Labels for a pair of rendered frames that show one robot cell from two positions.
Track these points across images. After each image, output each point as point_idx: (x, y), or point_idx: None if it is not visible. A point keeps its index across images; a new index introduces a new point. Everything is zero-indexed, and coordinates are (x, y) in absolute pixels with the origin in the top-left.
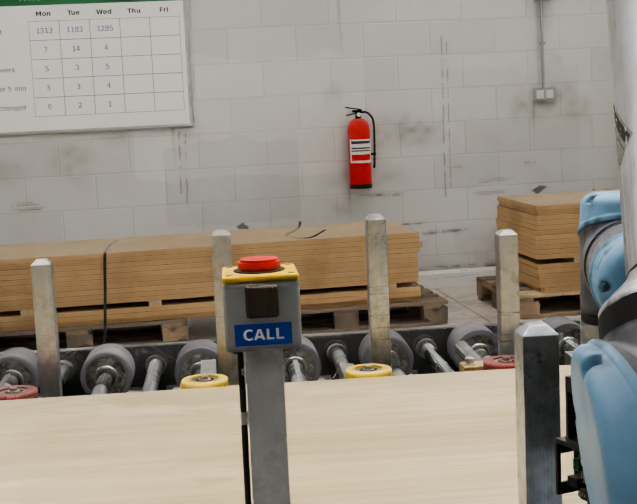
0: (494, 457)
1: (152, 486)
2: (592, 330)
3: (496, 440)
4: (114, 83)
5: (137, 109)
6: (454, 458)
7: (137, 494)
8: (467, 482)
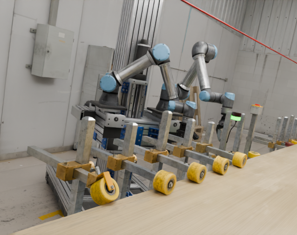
0: (291, 164)
1: None
2: (226, 107)
3: None
4: None
5: None
6: (294, 164)
7: None
8: (279, 159)
